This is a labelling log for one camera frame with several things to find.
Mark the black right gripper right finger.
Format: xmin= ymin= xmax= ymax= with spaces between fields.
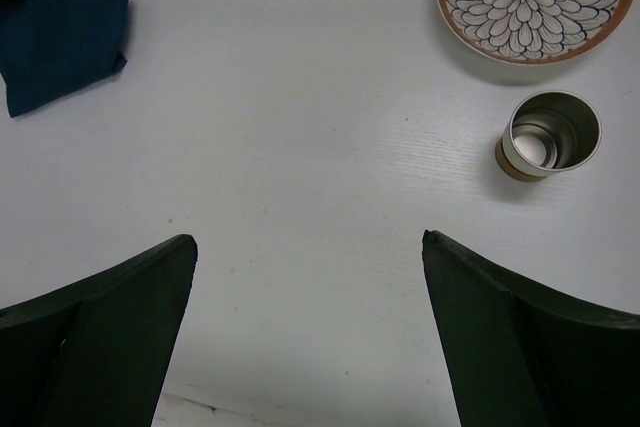
xmin=422 ymin=231 xmax=639 ymax=426

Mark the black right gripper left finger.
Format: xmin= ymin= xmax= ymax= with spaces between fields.
xmin=1 ymin=234 xmax=197 ymax=426

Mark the white cup with cork base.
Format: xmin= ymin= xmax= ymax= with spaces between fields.
xmin=495 ymin=91 xmax=602 ymax=182

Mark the dark blue cloth placemat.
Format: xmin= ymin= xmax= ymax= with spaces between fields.
xmin=1 ymin=0 xmax=129 ymax=118

